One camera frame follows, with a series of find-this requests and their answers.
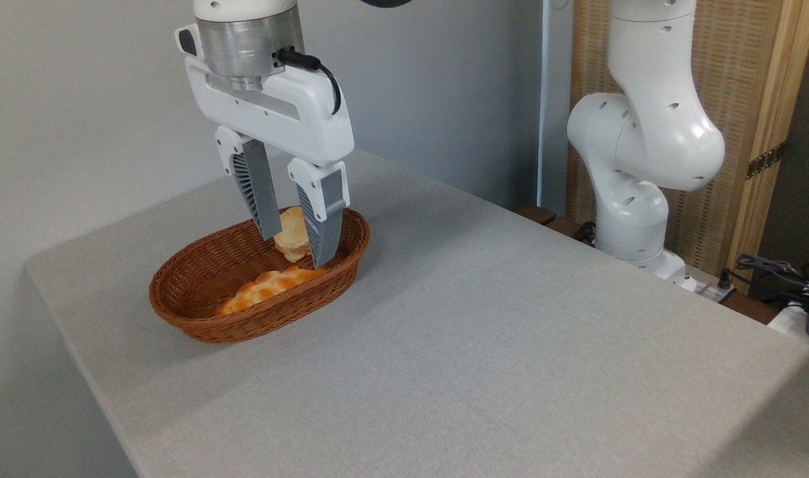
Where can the brown wicker oval basket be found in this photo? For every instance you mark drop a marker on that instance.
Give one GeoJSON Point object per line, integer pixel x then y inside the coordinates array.
{"type": "Point", "coordinates": [198, 279]}

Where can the black metal screen hinge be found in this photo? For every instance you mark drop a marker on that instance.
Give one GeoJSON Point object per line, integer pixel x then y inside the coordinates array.
{"type": "Point", "coordinates": [766, 160]}

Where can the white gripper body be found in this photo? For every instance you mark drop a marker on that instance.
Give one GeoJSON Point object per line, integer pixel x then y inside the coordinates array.
{"type": "Point", "coordinates": [291, 113]}

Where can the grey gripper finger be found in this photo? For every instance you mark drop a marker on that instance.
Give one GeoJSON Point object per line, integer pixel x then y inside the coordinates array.
{"type": "Point", "coordinates": [324, 212]}
{"type": "Point", "coordinates": [258, 186]}

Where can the white vertical pole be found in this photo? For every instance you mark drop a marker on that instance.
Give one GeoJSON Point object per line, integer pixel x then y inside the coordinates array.
{"type": "Point", "coordinates": [554, 99]}

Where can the woven bamboo screen panel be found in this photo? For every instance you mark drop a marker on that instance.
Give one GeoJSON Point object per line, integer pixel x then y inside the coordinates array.
{"type": "Point", "coordinates": [736, 66]}

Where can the pale round bread roll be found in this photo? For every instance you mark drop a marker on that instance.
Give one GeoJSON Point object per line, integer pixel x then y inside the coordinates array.
{"type": "Point", "coordinates": [293, 232]}

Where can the golden braided bread loaf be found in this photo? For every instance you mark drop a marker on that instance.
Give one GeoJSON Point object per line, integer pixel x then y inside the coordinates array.
{"type": "Point", "coordinates": [271, 284]}

